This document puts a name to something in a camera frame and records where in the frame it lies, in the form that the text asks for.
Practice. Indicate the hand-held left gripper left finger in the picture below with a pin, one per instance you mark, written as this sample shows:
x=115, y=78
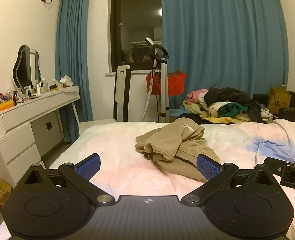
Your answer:
x=88, y=166

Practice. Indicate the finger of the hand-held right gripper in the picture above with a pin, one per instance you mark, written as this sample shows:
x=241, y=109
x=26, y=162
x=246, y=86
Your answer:
x=273, y=167

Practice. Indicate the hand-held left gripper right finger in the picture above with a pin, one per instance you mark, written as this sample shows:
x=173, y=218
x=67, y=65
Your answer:
x=208, y=167

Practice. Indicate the beige printed t-shirt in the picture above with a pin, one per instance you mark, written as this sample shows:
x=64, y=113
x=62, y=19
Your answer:
x=172, y=142

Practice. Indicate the pile of assorted clothes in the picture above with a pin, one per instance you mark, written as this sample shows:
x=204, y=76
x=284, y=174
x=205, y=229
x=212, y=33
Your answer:
x=292, y=116

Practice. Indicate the bed with pastel duvet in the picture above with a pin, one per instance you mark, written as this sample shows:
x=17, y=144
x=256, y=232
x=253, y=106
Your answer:
x=127, y=140

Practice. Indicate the brown paper bag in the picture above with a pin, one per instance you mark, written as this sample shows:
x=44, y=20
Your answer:
x=278, y=100

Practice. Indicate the white vanity table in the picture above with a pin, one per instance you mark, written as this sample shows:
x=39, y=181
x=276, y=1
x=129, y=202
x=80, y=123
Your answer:
x=20, y=135

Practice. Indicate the white tissue pack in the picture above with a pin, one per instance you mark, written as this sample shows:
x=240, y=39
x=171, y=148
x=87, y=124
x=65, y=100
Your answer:
x=67, y=81

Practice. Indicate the red fuzzy garment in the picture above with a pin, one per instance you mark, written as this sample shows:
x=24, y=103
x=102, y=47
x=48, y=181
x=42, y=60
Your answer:
x=173, y=83

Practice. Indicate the group of cosmetic bottles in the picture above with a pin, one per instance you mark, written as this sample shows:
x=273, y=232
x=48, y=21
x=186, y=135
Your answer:
x=38, y=88

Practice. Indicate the garment steamer stand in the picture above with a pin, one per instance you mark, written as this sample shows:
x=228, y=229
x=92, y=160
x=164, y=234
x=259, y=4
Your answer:
x=163, y=85

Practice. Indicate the orange box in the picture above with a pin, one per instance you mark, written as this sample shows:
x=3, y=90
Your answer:
x=0, y=108

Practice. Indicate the narrow blue curtain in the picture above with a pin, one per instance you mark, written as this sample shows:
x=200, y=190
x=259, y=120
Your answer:
x=72, y=55

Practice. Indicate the wavy black-framed mirror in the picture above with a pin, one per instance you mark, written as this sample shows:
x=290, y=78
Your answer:
x=25, y=70

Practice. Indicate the wide blue curtain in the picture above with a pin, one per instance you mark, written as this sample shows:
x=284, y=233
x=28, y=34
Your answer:
x=225, y=42

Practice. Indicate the dark window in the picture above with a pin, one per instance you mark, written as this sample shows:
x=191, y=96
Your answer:
x=135, y=17

